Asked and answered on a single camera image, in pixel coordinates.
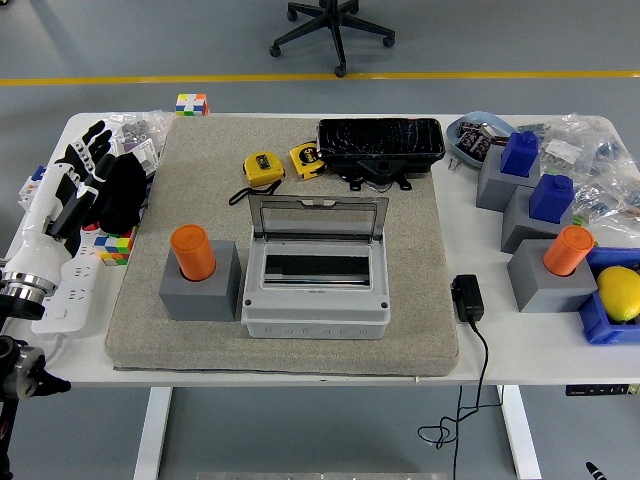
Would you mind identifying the white power strip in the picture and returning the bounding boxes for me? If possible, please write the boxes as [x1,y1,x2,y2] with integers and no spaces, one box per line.
[30,227,109,336]

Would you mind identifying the white table leg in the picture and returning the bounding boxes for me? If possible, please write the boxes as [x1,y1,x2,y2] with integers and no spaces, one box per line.
[132,385,174,480]
[497,384,544,480]

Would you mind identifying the black office chair base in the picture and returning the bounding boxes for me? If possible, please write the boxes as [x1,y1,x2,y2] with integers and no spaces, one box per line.
[268,0,397,79]

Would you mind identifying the black adapter cord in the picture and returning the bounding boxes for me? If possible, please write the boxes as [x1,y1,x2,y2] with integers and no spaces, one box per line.
[417,319,504,480]

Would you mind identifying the light blue dish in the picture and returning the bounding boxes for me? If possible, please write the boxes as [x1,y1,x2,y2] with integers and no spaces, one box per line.
[445,110,519,169]

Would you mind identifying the grey block holder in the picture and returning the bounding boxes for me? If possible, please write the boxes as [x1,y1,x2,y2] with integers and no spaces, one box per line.
[506,238,599,314]
[500,184,575,255]
[475,144,542,212]

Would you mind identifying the multicolour cube puzzle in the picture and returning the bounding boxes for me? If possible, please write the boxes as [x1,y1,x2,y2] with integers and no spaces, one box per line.
[93,227,137,268]

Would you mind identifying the white power strip cable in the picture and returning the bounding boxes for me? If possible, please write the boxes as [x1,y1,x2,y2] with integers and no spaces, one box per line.
[44,333,69,361]

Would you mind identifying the white blue circuit breaker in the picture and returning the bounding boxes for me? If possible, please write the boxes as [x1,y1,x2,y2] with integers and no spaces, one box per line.
[17,165,51,211]

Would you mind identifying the yellow tape measure with strap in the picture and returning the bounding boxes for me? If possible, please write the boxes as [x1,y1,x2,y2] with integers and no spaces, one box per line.
[228,152,286,206]

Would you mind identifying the clear bags of components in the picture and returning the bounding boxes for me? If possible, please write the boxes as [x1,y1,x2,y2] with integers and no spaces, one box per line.
[517,112,640,236]

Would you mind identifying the grey-brown mat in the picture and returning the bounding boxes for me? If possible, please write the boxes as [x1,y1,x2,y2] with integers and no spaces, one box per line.
[104,115,460,377]

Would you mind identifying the blue plastic block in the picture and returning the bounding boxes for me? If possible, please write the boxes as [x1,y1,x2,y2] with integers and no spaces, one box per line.
[499,130,541,179]
[528,173,575,225]

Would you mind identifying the black plastic tray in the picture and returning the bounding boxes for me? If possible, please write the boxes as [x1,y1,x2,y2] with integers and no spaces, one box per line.
[316,117,447,192]

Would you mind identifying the yellow lemon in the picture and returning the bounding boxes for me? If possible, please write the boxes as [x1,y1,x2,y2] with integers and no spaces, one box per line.
[596,265,640,323]

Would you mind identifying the cube puzzle with white cross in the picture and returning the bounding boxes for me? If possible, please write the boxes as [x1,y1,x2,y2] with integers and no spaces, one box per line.
[174,93,210,118]

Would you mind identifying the yellow tape measure 5m print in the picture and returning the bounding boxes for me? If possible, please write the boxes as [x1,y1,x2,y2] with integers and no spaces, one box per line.
[289,141,329,180]

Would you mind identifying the grey block with round hole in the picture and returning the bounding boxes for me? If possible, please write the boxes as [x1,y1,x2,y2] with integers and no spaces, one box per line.
[158,239,242,323]

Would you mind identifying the blue plastic bin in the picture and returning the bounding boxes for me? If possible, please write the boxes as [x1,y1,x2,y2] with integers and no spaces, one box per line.
[577,245,640,346]

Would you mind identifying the clear bag of small parts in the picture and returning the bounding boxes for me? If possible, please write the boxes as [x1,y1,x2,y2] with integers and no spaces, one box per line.
[102,110,174,176]

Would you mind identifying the orange cylinder battery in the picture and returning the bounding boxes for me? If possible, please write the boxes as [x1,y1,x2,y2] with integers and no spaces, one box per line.
[169,224,217,282]
[542,225,596,277]

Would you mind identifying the black table control panel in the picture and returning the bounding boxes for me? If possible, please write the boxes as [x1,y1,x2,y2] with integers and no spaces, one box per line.
[565,383,640,397]

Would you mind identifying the smoky transparent box lid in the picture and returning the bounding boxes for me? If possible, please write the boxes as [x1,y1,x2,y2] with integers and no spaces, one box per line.
[248,193,390,245]

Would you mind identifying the black glove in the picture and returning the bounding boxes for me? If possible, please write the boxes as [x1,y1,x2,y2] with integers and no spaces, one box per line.
[97,153,150,235]

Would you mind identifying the black power adapter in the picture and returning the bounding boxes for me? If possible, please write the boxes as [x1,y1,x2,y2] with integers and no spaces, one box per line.
[449,273,485,324]

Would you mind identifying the grey electrical enclosure box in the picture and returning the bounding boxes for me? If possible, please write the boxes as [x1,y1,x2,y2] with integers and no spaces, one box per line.
[240,234,391,341]

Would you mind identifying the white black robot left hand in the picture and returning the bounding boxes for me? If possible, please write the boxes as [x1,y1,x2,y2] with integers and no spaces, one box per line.
[3,119,117,290]

